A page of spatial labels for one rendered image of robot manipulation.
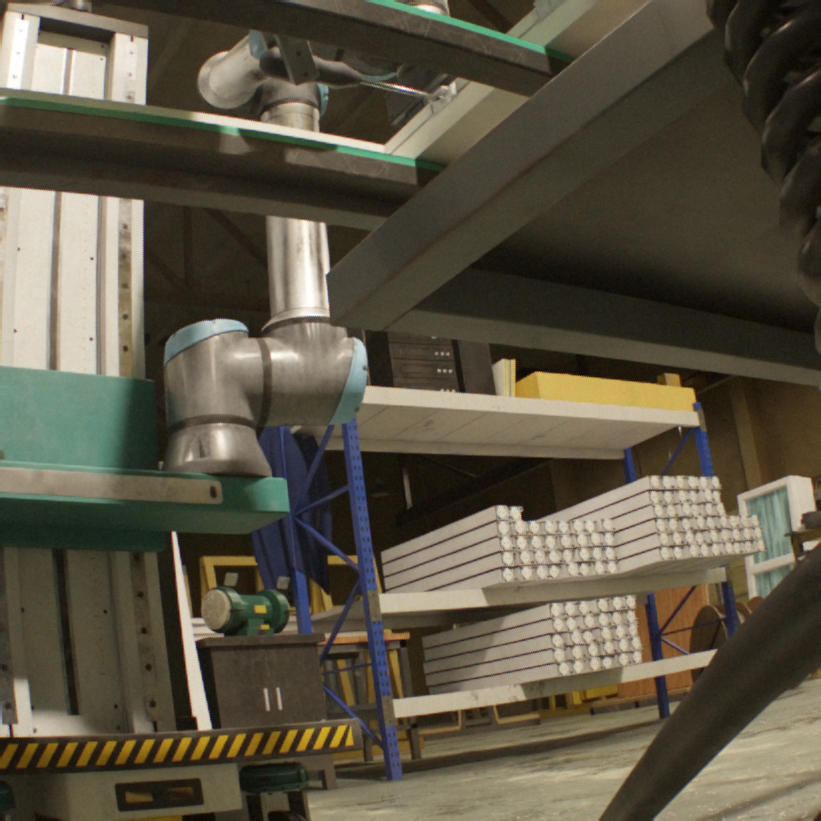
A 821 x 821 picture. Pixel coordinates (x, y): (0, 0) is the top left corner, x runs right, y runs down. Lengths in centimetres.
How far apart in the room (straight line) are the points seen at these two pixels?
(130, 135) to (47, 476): 69
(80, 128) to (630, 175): 54
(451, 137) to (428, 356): 456
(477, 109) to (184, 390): 84
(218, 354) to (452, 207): 123
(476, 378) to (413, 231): 526
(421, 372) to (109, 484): 410
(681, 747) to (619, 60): 26
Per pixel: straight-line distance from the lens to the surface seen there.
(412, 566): 568
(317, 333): 172
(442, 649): 576
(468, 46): 85
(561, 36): 92
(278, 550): 557
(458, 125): 102
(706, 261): 64
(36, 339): 183
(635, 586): 587
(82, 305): 188
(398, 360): 548
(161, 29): 1251
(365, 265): 53
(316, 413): 172
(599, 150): 43
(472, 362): 577
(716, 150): 51
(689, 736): 26
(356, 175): 100
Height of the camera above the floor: 32
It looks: 16 degrees up
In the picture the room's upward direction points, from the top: 8 degrees counter-clockwise
